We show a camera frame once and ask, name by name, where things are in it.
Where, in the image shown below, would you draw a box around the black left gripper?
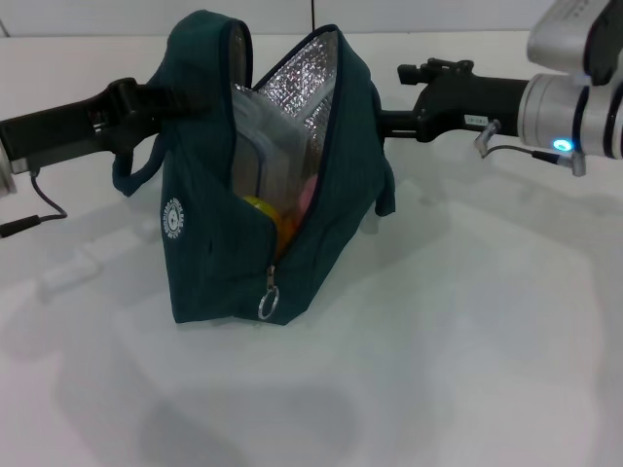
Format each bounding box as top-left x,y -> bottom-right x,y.
0,77 -> 213,175

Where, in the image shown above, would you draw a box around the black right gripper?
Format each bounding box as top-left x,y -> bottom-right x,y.
379,56 -> 531,145

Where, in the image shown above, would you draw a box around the dark teal fabric lunch bag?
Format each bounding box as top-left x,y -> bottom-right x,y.
111,10 -> 398,326

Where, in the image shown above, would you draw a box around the clear plastic food container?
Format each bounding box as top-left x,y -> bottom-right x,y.
233,94 -> 315,218

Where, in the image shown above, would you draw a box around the pink toy peach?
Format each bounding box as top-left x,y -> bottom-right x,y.
295,173 -> 321,221

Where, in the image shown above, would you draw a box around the yellow banana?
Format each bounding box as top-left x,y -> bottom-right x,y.
242,195 -> 294,262

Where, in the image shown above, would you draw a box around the metal zipper pull ring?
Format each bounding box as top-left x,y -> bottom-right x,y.
257,265 -> 282,321

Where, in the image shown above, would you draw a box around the right gripper cable with plug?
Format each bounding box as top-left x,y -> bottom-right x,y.
472,119 -> 588,179

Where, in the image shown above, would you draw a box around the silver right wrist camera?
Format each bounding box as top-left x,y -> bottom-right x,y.
528,0 -> 623,88

